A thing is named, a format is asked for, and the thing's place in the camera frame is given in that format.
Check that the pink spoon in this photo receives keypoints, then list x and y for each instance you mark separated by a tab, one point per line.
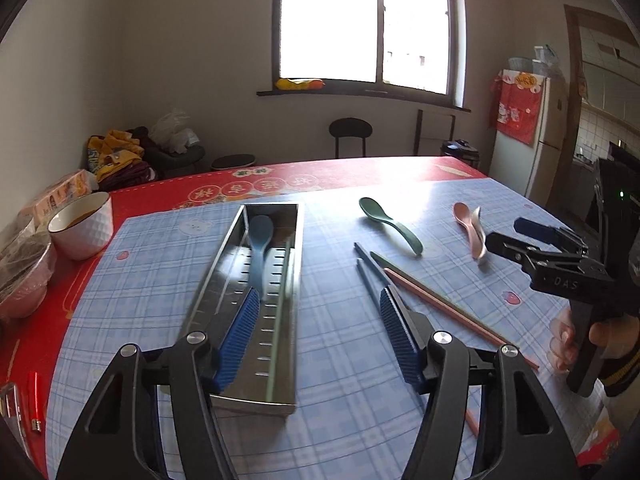
461	212

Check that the black folding rack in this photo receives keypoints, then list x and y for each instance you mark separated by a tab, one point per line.
419	132

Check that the red printed cloth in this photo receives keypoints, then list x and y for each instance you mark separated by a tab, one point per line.
517	110

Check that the wooden door frame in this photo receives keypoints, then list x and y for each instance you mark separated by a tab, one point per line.
572	85

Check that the green chopstick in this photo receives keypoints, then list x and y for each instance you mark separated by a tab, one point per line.
425	290

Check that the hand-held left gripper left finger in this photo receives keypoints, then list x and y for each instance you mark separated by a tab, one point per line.
240	340

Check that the blue spoon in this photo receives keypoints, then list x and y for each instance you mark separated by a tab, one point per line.
260	240

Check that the black kitchen appliance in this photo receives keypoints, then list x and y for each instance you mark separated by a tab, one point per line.
460	152

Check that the green spoon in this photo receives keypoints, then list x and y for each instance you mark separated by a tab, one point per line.
372	208

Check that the blue chopstick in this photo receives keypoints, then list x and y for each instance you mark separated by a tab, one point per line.
367	262
367	280

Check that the clear plastic containers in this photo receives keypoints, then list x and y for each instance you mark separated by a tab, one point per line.
535	62

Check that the person's right forearm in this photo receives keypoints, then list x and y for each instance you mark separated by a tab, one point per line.
622	375

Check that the low black round stool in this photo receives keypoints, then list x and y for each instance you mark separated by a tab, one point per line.
232	161

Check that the window with dark frame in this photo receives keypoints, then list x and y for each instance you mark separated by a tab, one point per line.
380	25

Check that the pink bowl with plastic wrap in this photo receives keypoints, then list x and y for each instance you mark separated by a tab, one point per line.
25	280

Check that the red printed tablecloth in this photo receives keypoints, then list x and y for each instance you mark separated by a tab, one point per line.
350	175

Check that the person's right hand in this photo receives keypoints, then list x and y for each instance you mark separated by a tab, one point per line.
562	340

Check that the dark chair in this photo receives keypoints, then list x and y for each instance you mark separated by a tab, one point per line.
175	160

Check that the white dimpled bowl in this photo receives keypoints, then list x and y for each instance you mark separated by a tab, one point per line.
82	235

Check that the red lighter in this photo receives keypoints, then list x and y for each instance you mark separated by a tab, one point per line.
34	400

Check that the printed snack box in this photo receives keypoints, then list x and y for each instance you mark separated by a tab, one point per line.
60	195

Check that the metal utensil tray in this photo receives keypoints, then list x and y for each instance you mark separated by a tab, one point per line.
280	340

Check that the yellow snack bags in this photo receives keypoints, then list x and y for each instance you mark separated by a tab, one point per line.
117	152

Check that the white fridge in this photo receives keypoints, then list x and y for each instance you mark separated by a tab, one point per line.
547	130

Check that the yellow item on sill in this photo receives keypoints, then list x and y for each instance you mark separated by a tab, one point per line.
300	83

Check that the clear plastic bag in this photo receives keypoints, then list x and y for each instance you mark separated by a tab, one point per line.
172	130

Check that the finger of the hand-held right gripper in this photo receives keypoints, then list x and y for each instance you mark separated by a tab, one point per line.
510	250
537	230

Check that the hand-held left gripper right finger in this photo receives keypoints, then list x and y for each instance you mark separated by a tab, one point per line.
400	342

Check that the clear plastic case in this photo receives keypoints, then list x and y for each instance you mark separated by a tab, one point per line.
7	402

